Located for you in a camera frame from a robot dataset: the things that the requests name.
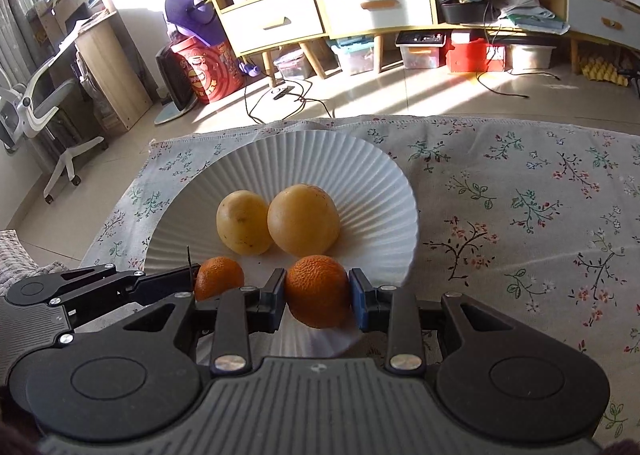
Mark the purple plush toy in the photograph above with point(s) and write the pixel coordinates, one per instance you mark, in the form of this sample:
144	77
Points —
190	5

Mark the wooden shelf cabinet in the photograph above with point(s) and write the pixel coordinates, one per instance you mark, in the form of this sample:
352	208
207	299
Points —
270	22

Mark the black lid storage box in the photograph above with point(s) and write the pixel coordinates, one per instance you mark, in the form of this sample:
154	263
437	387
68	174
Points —
420	52

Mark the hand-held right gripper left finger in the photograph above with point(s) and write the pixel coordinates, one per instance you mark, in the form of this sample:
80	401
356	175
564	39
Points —
274	307

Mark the low wooden drawer cabinet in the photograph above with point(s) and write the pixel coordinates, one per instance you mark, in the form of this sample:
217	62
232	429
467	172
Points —
375	5

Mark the red box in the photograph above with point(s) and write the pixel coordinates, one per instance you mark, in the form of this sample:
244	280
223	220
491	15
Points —
472	57

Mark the grey knitted blanket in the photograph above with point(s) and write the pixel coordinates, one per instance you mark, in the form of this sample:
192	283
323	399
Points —
25	255

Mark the clear storage box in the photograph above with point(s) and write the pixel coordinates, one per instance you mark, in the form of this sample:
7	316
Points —
292	66

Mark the large yellow passion fruit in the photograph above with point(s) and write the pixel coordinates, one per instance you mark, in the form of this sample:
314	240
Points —
302	220

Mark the floral tablecloth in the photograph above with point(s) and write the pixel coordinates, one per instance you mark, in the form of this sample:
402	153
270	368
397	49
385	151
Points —
500	185

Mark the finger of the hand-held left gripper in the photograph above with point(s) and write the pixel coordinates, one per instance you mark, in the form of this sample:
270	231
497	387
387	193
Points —
160	284
100	305

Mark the small tangerine with stem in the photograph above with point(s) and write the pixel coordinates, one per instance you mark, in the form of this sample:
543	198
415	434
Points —
220	277

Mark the blue lid storage box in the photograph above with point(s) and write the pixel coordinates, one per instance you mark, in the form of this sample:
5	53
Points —
352	57

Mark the grey curtain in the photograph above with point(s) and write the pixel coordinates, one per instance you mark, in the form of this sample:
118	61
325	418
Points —
15	10

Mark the white office chair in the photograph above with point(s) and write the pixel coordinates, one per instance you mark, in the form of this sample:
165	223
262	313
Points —
40	110

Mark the black panel heater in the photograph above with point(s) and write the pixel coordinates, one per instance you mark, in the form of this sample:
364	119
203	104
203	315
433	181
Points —
172	80

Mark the wooden desk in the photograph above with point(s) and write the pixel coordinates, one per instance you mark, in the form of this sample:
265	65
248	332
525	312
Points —
115	65

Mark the black basket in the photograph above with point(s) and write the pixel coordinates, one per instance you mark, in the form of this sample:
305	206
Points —
462	12

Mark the white storage box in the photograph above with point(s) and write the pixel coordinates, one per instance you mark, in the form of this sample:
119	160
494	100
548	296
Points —
532	57

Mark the black white power adapter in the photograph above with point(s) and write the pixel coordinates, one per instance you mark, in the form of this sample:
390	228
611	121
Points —
281	92

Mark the bumpy orange tangerine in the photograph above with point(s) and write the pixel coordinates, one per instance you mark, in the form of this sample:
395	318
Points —
317	290

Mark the yellow egg tray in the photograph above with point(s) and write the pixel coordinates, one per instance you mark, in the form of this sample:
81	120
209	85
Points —
602	71

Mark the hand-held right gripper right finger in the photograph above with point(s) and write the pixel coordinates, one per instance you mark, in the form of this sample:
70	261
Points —
359	302

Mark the small yellow passion fruit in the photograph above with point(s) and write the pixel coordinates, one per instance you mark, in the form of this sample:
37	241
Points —
242	222

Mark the white ribbed plate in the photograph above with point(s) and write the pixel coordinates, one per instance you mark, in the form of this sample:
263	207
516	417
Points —
325	160

